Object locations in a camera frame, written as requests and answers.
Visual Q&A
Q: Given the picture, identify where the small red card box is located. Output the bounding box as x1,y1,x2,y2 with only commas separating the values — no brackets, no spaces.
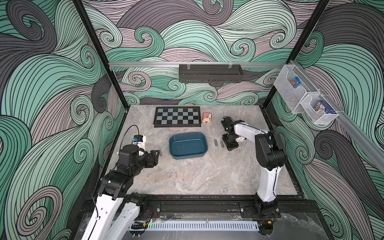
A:
202,112,212,124

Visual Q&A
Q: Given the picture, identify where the clear wall bin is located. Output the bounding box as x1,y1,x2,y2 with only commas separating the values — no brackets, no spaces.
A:
274,65,319,114
300,92,339,125

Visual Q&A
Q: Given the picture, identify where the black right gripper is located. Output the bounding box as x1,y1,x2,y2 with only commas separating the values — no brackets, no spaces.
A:
224,133,240,150

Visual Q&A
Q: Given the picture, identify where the aluminium rail wall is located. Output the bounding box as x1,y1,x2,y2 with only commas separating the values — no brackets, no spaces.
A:
289,60,384,173
109,62,285,69

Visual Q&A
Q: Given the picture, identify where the aluminium rail back wall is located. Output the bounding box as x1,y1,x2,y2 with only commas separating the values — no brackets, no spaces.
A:
109,62,285,69

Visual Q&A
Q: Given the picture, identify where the black frame post right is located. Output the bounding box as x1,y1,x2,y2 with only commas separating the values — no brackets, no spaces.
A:
261,0,330,111

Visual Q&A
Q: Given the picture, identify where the blue box in bin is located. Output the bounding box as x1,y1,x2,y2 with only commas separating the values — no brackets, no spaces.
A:
312,100,336,114

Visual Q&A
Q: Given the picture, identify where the black grey chessboard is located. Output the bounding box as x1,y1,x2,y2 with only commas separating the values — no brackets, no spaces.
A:
153,106,202,128

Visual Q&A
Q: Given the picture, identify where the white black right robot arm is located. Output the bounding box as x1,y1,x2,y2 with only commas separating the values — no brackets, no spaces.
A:
221,116,287,216

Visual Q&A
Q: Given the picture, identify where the black wall shelf tray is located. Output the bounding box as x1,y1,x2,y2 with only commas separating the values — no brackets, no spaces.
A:
179,65,244,85

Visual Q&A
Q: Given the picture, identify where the black frame post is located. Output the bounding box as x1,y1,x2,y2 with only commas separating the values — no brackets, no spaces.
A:
261,0,330,111
73,0,130,113

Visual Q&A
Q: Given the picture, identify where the black frame post left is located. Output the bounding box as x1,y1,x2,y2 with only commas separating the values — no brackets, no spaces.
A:
73,0,130,113

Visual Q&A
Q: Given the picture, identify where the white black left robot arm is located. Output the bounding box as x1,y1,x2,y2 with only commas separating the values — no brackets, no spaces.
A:
82,145,160,240

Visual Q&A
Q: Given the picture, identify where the aluminium rail right wall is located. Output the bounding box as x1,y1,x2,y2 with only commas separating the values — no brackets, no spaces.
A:
289,60,384,173

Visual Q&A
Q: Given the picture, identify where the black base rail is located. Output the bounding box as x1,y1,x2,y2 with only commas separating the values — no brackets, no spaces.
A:
80,194,322,218

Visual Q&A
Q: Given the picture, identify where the clear wall bin far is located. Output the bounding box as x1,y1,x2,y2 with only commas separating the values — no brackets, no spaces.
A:
274,65,319,114

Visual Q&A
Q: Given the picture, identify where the clear wall bin near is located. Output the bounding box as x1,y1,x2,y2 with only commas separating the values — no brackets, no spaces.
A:
300,92,339,125

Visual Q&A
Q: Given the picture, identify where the teal plastic storage box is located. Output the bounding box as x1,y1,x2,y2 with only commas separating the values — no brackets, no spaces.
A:
169,132,208,160

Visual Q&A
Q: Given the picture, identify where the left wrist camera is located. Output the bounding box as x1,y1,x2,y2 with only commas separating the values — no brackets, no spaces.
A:
132,135,147,150

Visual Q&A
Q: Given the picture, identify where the blue red item in bin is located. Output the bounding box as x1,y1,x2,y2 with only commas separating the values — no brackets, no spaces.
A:
290,77,302,89

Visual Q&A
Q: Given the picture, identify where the white slotted cable duct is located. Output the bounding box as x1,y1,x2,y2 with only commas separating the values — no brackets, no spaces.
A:
146,221,260,232

